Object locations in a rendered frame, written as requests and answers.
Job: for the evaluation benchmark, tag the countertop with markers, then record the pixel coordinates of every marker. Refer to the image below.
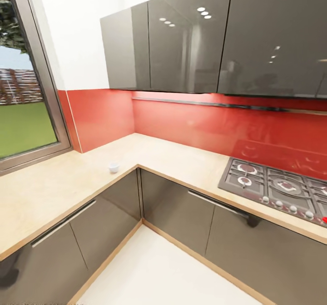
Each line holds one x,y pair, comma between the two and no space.
201,171
35,198

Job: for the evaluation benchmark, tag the cabinet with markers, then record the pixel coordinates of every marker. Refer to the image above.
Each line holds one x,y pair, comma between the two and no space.
282,265
166,45
53,267
275,47

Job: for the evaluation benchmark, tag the fixed window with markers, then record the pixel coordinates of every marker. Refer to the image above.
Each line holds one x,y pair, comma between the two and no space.
32,123

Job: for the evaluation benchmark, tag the coffee cup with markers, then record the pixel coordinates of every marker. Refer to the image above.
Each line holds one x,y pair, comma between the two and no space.
114,167

